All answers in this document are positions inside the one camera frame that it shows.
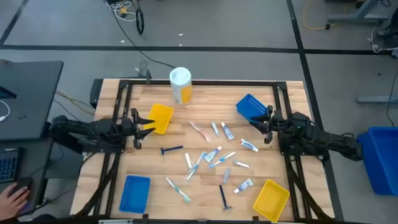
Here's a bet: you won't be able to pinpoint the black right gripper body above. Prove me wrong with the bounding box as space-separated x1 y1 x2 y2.
269 110 289 136

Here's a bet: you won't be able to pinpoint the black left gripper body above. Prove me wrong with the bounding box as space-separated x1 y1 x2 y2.
119 116 137 140

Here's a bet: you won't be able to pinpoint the white and red toothpaste tube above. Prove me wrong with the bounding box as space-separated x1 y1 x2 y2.
238 138 259 153

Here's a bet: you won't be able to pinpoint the blue disposable razor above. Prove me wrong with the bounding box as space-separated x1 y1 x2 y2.
160 145 184 156
218 184 233 211

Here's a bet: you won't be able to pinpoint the blue toothbrush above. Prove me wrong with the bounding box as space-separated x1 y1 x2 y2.
208 151 236 169
185 151 207 181

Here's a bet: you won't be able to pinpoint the pink toothbrush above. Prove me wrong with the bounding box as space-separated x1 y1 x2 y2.
188 119 211 143

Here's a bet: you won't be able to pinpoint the blue plastic basket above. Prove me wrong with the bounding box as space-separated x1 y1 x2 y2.
119 175 151 214
235 93 270 123

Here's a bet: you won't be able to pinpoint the yellow plastic basket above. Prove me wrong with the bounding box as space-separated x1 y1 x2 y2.
252 179 290 223
143 103 174 135

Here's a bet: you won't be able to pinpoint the white and blue toothpaste tube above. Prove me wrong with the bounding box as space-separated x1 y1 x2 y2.
220 121 235 141
203 146 223 164
233 178 254 195

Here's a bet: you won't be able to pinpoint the white and yellow wipes canister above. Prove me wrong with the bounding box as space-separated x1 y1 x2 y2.
169 67 193 106

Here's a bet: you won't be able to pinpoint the green and white toothbrush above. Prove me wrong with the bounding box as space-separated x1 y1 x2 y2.
165 177 192 205

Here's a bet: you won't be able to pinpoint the black desk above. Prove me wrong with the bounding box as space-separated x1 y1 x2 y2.
0 60 65 217

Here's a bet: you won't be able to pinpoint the grey desk foot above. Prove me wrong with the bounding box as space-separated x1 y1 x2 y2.
356 95 398 105

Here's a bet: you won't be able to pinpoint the large blue plastic bin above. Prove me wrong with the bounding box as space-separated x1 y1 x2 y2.
356 126 398 197

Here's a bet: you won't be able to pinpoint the black computer mouse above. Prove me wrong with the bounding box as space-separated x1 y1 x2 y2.
12 176 34 195

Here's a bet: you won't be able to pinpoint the black keyboard with blue light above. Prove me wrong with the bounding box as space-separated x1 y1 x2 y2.
0 147 24 184

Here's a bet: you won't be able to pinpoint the black monitor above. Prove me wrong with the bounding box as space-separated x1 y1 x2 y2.
0 85 18 100

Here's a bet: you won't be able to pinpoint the grey desk leg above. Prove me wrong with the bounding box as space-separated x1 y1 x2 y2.
327 0 390 24

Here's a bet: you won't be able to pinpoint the person's hand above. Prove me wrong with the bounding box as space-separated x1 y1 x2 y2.
0 182 31 222

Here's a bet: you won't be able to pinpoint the yellow wires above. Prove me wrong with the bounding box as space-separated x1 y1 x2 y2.
55 90 95 110

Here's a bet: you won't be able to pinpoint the black cable bundle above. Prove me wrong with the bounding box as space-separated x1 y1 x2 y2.
285 155 330 222
74 152 122 217

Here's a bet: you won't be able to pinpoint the long black floor cable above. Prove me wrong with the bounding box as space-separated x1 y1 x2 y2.
107 0 177 69

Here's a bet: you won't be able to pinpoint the black cable loop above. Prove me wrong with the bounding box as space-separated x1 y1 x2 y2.
136 7 146 35

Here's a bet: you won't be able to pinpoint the yellow floor cable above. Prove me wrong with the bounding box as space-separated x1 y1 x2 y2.
302 0 349 31

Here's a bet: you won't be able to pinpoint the thin black floor cable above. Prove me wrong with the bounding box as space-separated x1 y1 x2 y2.
385 71 398 128

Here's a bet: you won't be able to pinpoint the white floor cables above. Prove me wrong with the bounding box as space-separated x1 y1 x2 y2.
105 0 138 22

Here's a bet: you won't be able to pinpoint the white desk cable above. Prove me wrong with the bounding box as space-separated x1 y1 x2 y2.
0 99 11 123

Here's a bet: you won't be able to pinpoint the black cable tangle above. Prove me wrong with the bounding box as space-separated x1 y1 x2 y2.
369 18 398 58

